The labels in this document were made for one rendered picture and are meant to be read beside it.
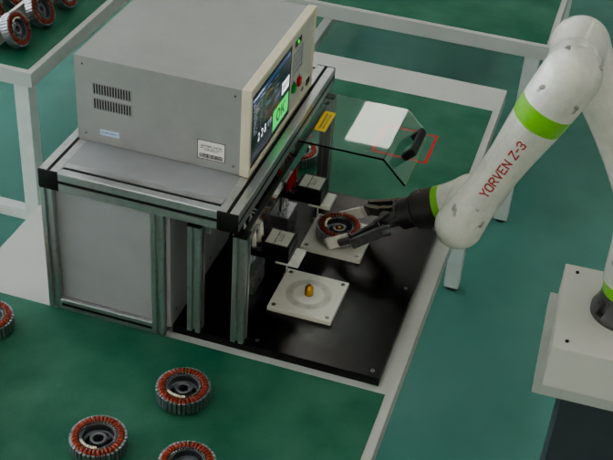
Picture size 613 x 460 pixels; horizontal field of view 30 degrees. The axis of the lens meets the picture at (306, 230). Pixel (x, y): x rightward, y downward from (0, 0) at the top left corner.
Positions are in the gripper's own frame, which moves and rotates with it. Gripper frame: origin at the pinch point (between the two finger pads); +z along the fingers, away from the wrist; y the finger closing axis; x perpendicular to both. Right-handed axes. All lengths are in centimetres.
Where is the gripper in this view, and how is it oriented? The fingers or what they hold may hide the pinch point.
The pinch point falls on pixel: (339, 228)
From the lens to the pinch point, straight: 278.3
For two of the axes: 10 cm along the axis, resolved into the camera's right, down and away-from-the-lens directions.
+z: -8.6, 2.1, 4.7
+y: 3.0, -5.4, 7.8
